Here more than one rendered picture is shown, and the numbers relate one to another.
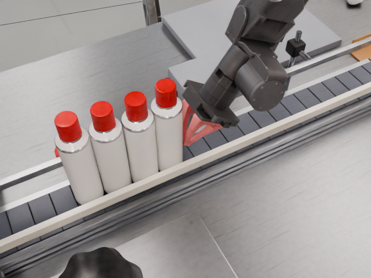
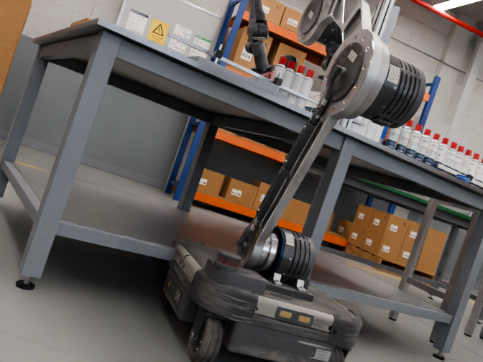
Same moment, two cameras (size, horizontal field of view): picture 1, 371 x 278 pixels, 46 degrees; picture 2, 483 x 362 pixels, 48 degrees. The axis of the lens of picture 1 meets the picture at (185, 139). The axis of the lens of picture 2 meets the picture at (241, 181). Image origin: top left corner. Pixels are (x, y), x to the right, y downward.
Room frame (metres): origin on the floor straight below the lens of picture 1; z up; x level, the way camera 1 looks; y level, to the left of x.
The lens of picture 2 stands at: (2.90, -0.08, 0.55)
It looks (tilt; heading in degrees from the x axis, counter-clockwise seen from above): 1 degrees down; 177
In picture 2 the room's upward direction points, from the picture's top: 19 degrees clockwise
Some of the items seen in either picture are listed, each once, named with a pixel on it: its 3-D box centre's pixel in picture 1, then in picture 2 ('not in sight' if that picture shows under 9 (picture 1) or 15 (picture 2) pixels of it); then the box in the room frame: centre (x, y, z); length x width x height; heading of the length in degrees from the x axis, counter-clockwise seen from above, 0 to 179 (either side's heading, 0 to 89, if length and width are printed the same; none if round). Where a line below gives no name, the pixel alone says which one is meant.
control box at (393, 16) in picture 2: not in sight; (379, 29); (0.38, 0.41, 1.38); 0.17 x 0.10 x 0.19; 173
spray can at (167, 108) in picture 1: (167, 128); (276, 79); (0.48, 0.03, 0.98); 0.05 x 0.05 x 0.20
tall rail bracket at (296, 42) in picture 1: (298, 68); (212, 64); (0.71, -0.24, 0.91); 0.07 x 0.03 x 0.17; 28
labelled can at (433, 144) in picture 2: not in sight; (431, 151); (-0.01, 0.97, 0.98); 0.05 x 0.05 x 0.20
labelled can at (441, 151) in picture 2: not in sight; (440, 156); (-0.05, 1.04, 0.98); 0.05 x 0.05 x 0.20
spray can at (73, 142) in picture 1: (79, 160); (303, 92); (0.42, 0.17, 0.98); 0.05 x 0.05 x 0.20
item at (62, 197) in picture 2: not in sight; (241, 202); (0.24, 0.08, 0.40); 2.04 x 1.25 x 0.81; 118
